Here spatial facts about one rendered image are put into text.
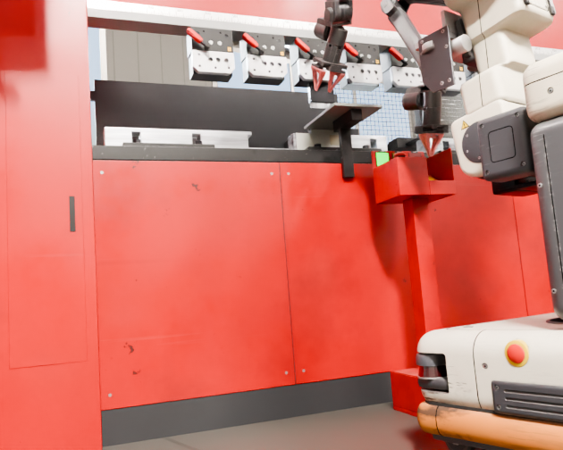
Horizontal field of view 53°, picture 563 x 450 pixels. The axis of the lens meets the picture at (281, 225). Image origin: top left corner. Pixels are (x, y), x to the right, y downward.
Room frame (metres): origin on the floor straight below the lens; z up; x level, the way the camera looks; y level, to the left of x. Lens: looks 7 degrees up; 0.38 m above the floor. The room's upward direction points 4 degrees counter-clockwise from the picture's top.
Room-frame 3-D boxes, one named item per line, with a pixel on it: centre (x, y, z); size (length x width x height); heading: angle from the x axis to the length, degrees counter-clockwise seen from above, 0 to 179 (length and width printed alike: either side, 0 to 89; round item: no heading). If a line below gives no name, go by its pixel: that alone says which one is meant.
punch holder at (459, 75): (2.30, -0.73, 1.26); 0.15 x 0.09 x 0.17; 111
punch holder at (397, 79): (2.23, -0.54, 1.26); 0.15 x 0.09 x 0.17; 111
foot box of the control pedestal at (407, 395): (1.78, -0.45, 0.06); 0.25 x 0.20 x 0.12; 18
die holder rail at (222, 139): (1.90, 0.33, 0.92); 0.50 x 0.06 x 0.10; 111
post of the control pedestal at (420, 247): (1.81, -0.44, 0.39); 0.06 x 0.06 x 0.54; 18
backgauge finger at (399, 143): (2.42, -0.59, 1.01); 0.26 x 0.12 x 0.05; 21
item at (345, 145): (1.92, -0.26, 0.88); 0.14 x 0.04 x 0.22; 21
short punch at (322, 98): (2.10, -0.19, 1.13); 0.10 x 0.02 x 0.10; 111
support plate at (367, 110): (1.96, -0.24, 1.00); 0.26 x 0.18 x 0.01; 21
